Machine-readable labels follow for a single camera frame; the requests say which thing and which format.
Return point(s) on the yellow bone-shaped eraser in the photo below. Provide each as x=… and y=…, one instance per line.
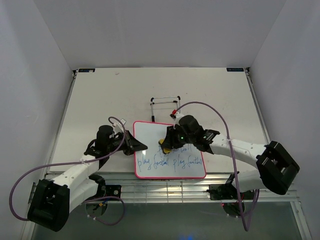
x=165, y=145

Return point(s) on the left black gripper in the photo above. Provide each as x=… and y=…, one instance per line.
x=132, y=144

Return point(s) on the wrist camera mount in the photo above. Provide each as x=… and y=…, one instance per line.
x=119, y=125
x=176, y=116

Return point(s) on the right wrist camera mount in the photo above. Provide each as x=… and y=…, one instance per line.
x=176, y=116

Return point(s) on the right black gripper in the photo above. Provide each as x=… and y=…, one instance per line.
x=170, y=141

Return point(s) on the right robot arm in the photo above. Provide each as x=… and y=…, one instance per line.
x=275, y=169

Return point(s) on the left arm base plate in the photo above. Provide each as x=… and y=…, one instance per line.
x=110, y=190

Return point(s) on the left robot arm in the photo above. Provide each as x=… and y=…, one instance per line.
x=56, y=198

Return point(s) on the aluminium frame rail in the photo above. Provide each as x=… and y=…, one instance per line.
x=164, y=191

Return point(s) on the wire whiteboard stand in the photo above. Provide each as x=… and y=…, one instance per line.
x=163, y=103

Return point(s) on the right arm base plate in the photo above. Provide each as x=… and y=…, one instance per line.
x=228, y=192

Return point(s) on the pink framed whiteboard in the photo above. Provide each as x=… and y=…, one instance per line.
x=152, y=164

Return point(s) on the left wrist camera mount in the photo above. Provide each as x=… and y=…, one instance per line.
x=119, y=125

